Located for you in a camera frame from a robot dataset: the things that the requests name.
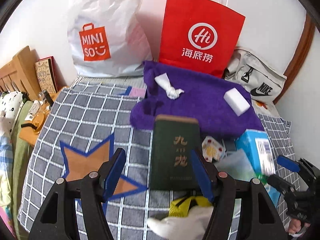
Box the yellow mesh pouch black strap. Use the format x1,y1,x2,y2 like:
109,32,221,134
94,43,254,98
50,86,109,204
168,195,213,217

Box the white and green glove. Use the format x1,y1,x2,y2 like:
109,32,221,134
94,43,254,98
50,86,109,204
147,206,214,240

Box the person's right hand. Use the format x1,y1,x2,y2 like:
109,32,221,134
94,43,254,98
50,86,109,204
287,218,310,235

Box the orange fruit snack sachet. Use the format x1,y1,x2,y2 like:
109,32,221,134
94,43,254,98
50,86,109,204
202,136,226,162

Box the dark green tin box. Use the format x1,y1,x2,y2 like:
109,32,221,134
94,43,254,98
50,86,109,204
149,114,201,191

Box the orange star blue outline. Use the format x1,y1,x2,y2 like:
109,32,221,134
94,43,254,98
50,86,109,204
60,133,147,200

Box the clear plastic wrapper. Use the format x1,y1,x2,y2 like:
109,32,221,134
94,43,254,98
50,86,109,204
214,149,257,181

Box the blue tissue pack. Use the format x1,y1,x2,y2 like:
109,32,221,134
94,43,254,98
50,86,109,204
235,129,280,207

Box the purple towel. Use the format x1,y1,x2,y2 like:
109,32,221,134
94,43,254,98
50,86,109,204
130,61,264,138

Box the white sponge block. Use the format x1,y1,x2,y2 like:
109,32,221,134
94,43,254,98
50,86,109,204
223,88,250,116

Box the grey Nike bag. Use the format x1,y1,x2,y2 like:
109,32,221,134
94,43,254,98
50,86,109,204
224,47,287,103

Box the white knotted cloth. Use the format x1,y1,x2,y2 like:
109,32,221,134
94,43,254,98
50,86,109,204
154,73,184,100

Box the wooden side table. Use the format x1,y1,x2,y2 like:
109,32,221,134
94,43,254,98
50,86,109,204
18,89,61,147

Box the glass bottle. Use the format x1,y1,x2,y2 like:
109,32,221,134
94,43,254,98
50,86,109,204
25,100,43,121

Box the patterned book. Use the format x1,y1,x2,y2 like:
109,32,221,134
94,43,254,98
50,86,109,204
34,56,59,94

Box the red Haidilao paper bag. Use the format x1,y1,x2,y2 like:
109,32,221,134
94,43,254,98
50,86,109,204
158,0,245,77

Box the wooden headboard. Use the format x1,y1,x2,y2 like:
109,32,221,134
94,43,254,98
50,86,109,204
1,46,41,101

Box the white Miniso plastic bag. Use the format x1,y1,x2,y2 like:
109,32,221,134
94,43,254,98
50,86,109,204
67,0,152,77

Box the wooden door frame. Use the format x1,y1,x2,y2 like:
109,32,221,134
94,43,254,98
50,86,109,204
273,13,316,104

